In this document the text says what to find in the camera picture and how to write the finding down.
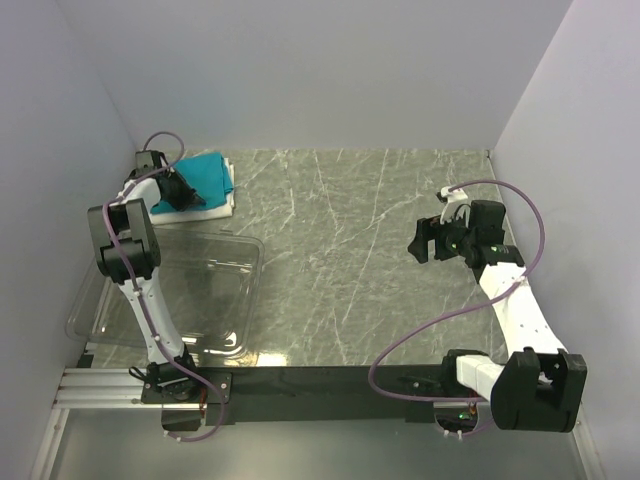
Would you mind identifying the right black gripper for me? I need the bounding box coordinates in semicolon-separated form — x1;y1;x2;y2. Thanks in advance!
407;208;477;263

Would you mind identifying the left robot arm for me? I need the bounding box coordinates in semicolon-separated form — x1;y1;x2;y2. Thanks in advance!
87;149;205;402

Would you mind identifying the clear plastic bin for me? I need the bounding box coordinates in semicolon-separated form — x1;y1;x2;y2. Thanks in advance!
65;228;264;360

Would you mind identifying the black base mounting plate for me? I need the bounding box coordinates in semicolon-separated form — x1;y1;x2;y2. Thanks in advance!
141;365;474;426

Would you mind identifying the folded white t shirt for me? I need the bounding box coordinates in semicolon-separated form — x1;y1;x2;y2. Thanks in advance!
150;155;235;225

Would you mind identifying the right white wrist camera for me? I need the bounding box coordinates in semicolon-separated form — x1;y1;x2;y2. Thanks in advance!
436;186;469;225

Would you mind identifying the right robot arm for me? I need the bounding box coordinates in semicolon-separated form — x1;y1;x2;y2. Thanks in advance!
408;200;587;433

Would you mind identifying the teal t shirt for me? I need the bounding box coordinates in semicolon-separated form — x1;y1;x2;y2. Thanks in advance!
175;152;234;213

